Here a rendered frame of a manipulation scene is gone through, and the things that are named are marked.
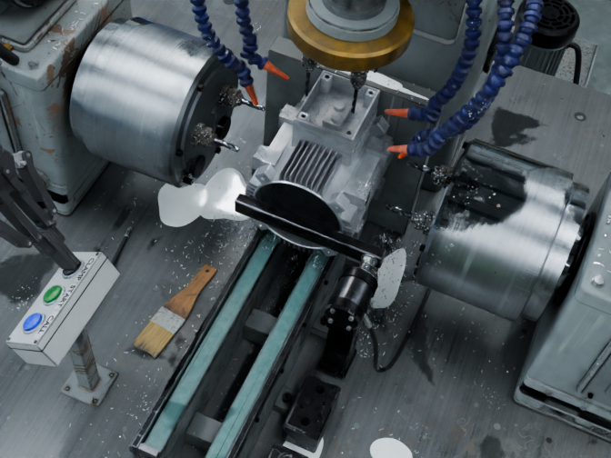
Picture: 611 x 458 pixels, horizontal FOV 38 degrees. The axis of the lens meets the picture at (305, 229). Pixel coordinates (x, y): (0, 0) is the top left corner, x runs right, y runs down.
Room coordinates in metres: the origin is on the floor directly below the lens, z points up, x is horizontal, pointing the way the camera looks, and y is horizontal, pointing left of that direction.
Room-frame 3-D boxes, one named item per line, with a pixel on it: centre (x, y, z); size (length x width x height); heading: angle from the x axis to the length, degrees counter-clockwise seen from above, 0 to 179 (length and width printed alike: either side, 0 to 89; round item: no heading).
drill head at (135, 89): (1.05, 0.32, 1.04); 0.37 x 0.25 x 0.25; 72
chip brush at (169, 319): (0.77, 0.20, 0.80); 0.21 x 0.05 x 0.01; 155
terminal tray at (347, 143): (0.98, -0.03, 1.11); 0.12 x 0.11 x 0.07; 162
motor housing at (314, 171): (0.94, -0.01, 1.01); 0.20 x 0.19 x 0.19; 162
